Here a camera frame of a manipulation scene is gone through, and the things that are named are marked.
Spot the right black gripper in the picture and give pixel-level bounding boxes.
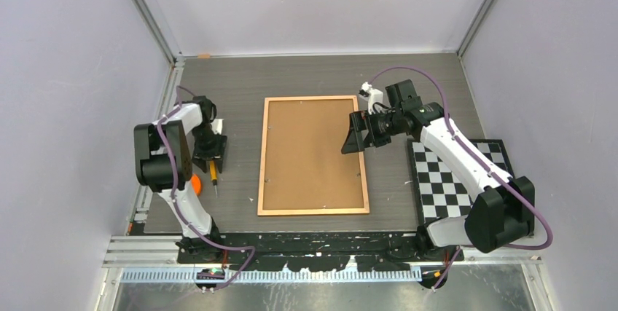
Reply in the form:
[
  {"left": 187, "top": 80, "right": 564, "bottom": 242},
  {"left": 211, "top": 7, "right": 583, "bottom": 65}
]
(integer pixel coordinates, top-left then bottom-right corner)
[{"left": 343, "top": 108, "right": 402, "bottom": 154}]

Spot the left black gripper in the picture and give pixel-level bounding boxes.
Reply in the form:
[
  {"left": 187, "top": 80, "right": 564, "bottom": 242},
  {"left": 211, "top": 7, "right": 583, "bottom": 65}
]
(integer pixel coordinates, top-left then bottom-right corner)
[{"left": 192, "top": 124, "right": 226, "bottom": 173}]

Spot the orange handled screwdriver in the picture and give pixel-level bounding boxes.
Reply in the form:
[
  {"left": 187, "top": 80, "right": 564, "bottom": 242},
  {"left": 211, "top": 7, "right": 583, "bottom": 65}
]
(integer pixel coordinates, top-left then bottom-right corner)
[{"left": 208, "top": 160, "right": 219, "bottom": 198}]

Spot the wooden picture frame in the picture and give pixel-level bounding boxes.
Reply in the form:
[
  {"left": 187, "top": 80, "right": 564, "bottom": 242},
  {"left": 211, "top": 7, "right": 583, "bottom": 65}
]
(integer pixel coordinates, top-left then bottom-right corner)
[{"left": 257, "top": 95, "right": 370, "bottom": 216}]

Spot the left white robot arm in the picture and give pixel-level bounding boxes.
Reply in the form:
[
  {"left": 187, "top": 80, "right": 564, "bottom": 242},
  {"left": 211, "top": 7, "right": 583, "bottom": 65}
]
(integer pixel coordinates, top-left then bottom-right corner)
[{"left": 133, "top": 95, "right": 227, "bottom": 263}]

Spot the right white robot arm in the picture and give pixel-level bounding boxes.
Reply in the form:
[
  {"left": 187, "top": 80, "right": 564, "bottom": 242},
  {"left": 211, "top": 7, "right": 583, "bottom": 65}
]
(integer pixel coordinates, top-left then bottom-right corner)
[{"left": 341, "top": 79, "right": 535, "bottom": 261}]

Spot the orange curved plastic piece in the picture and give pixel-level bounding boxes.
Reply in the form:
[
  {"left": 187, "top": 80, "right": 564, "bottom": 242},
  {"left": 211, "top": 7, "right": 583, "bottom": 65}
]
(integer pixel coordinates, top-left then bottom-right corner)
[{"left": 190, "top": 174, "right": 203, "bottom": 197}]

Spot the black white checkerboard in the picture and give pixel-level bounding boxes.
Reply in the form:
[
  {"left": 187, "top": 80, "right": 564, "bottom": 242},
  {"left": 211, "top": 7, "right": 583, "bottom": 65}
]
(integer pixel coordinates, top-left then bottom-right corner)
[{"left": 406, "top": 138, "right": 535, "bottom": 238}]

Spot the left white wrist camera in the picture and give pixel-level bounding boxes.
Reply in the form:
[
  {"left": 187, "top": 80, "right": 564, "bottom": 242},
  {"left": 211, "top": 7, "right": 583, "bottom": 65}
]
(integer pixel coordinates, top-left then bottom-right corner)
[{"left": 211, "top": 118, "right": 224, "bottom": 135}]

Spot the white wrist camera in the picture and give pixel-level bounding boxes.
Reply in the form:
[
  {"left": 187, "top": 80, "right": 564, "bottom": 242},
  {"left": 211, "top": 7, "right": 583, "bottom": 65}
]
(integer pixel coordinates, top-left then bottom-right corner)
[
  {"left": 211, "top": 118, "right": 224, "bottom": 135},
  {"left": 359, "top": 82, "right": 388, "bottom": 114}
]

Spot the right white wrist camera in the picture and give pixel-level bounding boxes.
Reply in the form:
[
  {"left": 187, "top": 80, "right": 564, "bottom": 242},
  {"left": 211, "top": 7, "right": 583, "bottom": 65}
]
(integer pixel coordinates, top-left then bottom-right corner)
[{"left": 359, "top": 82, "right": 388, "bottom": 114}]

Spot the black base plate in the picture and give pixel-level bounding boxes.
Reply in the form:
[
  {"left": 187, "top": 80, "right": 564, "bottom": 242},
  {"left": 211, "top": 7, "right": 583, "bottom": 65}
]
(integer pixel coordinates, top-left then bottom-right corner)
[{"left": 176, "top": 232, "right": 456, "bottom": 272}]

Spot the aluminium rail front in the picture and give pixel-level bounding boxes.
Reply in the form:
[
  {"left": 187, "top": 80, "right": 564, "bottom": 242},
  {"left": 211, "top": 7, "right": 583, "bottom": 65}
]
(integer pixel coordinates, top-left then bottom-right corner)
[{"left": 101, "top": 236, "right": 543, "bottom": 285}]

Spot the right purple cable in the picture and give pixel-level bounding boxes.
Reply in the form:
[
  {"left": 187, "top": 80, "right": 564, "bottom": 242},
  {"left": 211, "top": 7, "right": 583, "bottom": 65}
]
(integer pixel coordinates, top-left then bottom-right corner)
[{"left": 367, "top": 66, "right": 555, "bottom": 292}]

